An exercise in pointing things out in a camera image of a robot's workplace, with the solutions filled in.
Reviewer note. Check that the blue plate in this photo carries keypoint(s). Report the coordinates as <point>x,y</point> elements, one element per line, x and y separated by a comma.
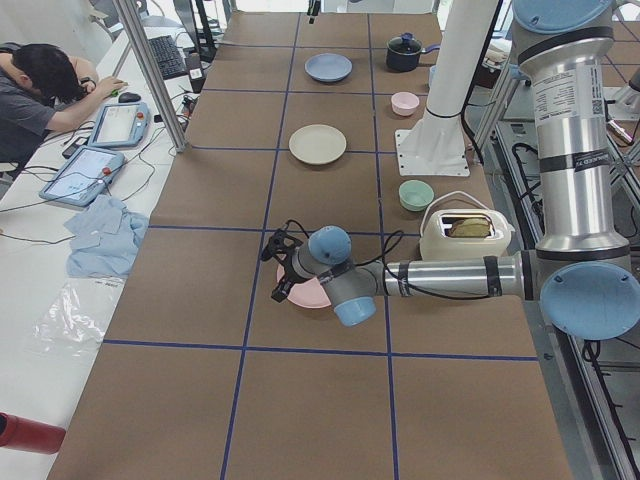
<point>328,67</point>

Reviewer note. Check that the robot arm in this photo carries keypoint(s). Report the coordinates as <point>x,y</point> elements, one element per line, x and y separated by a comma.
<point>580,270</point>

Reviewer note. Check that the teach pendant tablet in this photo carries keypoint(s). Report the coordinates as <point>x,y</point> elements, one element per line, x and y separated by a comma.
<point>120,125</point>
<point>84,176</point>

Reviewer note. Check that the light blue cloth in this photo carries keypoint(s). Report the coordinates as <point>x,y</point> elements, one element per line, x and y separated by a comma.
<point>107,237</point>

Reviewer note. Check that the aluminium frame post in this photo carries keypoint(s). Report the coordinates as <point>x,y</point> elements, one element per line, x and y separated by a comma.
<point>129,17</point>

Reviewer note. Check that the pink bowl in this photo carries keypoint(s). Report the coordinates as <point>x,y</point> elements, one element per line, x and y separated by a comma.
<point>404,103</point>

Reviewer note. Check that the cream plate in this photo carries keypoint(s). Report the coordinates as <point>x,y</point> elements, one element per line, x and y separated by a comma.
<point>317,144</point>

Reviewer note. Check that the black computer mouse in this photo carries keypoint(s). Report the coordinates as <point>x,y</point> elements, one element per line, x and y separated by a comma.
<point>128,97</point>

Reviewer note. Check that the lower teach pendant tablet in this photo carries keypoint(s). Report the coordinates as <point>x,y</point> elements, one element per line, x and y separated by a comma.
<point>84,176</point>

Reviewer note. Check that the red bottle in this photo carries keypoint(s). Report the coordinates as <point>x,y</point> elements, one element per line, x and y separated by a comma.
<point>23,434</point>

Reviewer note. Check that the green bowl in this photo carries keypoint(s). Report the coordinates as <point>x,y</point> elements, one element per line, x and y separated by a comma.
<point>415,195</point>

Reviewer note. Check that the dark blue pot with lid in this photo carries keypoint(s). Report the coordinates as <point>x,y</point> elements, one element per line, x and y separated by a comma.
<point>404,52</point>

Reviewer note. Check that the cream toaster with bread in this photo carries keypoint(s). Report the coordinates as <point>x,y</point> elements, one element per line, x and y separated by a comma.
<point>465,233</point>

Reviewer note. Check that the clear plastic bag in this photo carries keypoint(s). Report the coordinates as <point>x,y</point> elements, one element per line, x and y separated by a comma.
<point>77,320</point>

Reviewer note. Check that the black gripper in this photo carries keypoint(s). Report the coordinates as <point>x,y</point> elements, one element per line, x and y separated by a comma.
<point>289,274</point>

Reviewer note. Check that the upper teach pendant tablet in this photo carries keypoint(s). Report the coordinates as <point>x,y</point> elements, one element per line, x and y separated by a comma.
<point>120,125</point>

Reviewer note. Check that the black keyboard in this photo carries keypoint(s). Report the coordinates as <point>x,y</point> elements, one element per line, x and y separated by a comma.
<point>167,56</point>

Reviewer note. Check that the seated person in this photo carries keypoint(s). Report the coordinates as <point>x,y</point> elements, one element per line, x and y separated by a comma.
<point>45,91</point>

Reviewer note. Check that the white camera stand pillar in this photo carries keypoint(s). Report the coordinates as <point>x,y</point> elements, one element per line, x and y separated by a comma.
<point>435,145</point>

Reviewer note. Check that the pink plate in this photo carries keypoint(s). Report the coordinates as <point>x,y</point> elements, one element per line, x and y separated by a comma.
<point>309,294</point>

